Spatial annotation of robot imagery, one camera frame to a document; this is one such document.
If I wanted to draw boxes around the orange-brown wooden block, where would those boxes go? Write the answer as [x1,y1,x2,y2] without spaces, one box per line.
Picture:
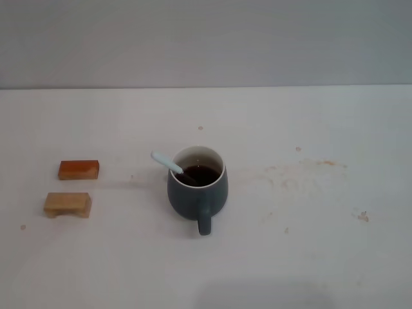
[57,160,100,181]

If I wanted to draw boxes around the spoon with light blue handle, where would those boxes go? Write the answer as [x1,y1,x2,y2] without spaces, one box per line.
[151,151,194,184]

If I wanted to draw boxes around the dark grey ceramic mug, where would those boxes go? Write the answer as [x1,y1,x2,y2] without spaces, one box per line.
[166,145,228,236]

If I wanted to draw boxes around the light wooden notched block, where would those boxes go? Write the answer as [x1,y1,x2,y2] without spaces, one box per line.
[43,192,93,220]

